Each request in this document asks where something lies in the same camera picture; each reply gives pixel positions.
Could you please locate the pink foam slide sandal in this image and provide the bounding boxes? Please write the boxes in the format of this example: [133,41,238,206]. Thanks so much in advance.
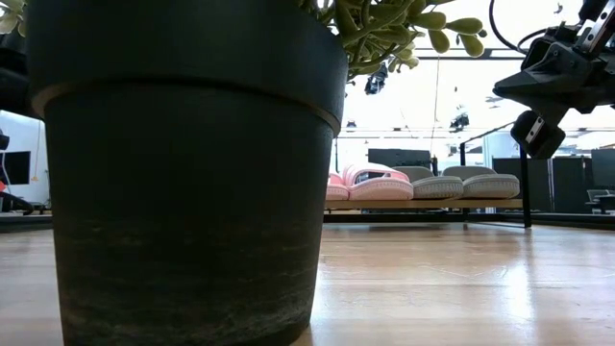
[341,162,414,202]
[325,171,351,202]

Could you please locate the wide black screen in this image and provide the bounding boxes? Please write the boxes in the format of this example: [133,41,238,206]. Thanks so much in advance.
[367,147,432,169]

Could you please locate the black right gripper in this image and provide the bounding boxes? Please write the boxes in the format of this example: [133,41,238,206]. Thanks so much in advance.
[493,0,615,127]

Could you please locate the grey foam slide sandal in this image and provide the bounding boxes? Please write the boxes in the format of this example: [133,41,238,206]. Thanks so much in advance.
[441,165,521,200]
[393,165,465,201]

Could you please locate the black room divider panels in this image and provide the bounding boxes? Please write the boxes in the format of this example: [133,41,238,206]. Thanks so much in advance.
[492,147,615,215]

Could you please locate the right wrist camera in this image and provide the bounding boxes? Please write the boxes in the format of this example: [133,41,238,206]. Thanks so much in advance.
[510,110,567,161]

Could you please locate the black aluminium rig frame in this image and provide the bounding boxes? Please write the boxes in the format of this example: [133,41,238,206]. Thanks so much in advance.
[0,210,615,232]

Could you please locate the wooden shelf with black frame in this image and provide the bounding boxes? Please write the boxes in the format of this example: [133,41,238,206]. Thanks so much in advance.
[324,122,533,229]

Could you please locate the green artificial leafy plant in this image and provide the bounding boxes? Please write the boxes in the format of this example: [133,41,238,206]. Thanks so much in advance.
[0,0,489,82]

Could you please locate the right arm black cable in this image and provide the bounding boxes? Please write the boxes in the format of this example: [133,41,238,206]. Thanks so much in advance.
[488,0,549,55]

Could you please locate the black computer monitor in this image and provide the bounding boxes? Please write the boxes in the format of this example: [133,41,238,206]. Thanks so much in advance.
[0,150,32,186]

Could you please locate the black plant pot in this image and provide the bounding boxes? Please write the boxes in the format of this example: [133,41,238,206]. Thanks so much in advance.
[26,0,350,346]

